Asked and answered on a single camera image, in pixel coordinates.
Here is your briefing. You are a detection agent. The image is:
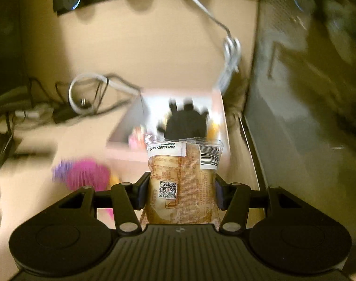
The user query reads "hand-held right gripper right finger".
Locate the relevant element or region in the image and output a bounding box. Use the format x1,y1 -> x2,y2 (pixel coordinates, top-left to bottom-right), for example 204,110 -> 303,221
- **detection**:
214,176 -> 297,235

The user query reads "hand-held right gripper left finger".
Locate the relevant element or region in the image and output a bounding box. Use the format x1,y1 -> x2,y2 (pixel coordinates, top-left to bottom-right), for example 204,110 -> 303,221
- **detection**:
59,172 -> 151,235

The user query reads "pink plastic mesh basket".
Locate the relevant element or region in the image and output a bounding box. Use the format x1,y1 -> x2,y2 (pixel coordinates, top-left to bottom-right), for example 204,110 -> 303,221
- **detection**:
51,157 -> 114,191

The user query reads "white label bread packet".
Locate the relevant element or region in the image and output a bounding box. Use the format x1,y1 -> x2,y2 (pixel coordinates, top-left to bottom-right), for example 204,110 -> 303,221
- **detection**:
141,138 -> 224,226

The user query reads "pink cardboard box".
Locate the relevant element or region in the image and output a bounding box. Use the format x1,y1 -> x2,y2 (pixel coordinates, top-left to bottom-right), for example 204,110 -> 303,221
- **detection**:
106,88 -> 232,165

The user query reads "black plush toy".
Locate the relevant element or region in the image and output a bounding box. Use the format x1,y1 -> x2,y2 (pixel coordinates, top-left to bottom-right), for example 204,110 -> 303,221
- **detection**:
157,97 -> 211,141

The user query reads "black power adapter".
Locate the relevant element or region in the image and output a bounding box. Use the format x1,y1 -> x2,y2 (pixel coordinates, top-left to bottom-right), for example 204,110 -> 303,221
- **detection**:
53,106 -> 79,124

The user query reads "white power adapter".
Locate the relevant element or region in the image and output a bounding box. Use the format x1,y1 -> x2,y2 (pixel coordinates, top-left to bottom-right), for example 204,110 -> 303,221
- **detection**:
15,107 -> 54,120

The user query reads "black monitor base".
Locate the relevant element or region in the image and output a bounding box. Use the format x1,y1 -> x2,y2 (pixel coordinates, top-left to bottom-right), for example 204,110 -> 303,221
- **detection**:
0,131 -> 15,177

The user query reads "black monitor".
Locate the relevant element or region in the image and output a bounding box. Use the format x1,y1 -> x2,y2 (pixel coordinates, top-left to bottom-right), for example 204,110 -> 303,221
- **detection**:
0,0 -> 29,101

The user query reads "white looped cable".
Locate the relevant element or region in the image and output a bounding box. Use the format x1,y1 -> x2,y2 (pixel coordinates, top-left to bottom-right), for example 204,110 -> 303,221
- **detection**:
68,74 -> 144,114

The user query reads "black cable tangle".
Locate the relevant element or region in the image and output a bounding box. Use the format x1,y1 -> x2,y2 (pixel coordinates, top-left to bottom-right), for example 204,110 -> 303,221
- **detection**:
8,77 -> 67,129

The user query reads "grey bundled cable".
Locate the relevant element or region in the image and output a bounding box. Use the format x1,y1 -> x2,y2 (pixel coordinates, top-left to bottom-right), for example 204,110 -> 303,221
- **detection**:
178,0 -> 242,92

